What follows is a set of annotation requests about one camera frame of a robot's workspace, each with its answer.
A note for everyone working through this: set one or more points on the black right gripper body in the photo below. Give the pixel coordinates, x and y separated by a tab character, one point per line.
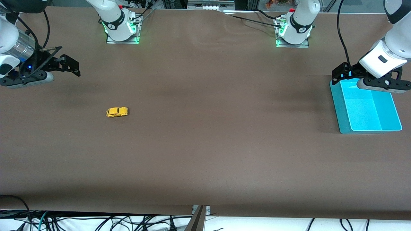
52	63

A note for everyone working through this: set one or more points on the yellow beetle toy car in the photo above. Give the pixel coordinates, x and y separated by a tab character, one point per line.
116	112

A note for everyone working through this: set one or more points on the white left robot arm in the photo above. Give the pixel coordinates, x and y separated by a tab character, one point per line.
300	29

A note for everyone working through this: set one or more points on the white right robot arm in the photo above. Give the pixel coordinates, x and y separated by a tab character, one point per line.
112	22

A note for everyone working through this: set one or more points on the teal plastic bin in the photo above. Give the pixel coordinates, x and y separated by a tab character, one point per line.
366	109

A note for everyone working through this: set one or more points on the orange background object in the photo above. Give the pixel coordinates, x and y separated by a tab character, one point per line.
269	3

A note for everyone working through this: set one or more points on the white flat strip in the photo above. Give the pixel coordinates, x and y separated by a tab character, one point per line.
240	12

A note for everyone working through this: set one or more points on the grey power strip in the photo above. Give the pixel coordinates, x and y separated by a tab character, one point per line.
210	7

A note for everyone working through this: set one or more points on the metal table edge bracket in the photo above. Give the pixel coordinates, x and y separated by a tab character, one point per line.
208	210

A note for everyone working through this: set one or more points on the dark table leg post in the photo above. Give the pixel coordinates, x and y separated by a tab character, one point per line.
197	223

